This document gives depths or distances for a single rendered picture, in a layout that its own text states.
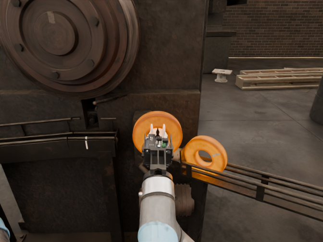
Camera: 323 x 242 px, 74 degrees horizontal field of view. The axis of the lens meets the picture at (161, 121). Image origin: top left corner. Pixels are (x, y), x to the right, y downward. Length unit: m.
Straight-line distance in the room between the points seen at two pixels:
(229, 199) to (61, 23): 1.44
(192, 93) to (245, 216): 0.97
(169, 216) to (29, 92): 0.82
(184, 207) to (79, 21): 0.74
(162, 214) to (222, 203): 1.21
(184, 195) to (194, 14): 0.71
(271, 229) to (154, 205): 1.21
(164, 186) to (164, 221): 0.08
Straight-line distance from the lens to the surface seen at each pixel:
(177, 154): 0.83
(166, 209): 0.46
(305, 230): 1.69
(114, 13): 0.76
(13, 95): 1.10
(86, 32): 0.72
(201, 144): 0.76
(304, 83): 4.71
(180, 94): 0.92
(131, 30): 0.77
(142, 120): 0.64
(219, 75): 4.42
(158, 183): 0.48
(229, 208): 1.63
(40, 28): 0.75
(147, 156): 0.55
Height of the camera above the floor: 1.16
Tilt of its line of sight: 26 degrees down
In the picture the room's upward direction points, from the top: straight up
